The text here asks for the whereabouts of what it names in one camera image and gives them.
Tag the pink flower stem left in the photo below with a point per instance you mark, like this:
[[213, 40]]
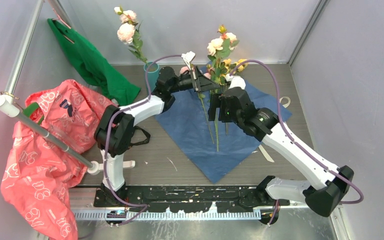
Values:
[[201, 97]]

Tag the green cloth bag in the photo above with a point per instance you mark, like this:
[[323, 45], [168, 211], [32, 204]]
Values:
[[92, 66]]

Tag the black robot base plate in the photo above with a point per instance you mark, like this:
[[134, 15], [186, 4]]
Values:
[[196, 198]]

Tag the yellow cream flower stem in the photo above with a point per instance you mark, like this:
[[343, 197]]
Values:
[[219, 50]]

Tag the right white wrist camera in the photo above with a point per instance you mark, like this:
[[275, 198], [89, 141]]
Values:
[[235, 81]]

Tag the teal ceramic vase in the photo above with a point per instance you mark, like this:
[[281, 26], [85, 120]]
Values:
[[152, 73]]

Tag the pink flower stem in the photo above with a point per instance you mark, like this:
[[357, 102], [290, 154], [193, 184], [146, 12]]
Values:
[[212, 124], [201, 97]]

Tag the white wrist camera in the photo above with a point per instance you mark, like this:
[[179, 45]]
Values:
[[235, 81], [187, 58]]

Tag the aluminium rail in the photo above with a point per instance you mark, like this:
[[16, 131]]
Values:
[[107, 208]]

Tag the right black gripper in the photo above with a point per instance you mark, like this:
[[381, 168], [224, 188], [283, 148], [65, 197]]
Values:
[[217, 100]]

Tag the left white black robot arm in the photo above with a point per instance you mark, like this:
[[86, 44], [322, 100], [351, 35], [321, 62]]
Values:
[[118, 124]]

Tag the grey rod with white caps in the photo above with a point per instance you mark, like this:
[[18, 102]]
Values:
[[13, 112]]

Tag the blue paper bouquet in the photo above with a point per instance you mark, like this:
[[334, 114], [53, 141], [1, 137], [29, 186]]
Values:
[[186, 125]]

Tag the pink printed raincoat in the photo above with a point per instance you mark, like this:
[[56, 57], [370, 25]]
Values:
[[39, 174]]

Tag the silver metal frame pole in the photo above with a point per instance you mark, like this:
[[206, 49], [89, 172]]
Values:
[[23, 49]]

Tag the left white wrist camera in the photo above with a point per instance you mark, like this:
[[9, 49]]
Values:
[[187, 58]]

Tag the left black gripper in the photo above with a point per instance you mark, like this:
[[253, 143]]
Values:
[[204, 84]]

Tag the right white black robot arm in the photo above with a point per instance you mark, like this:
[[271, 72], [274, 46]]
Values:
[[325, 183]]

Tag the pink flower stem right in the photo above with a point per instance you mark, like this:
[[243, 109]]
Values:
[[212, 124]]

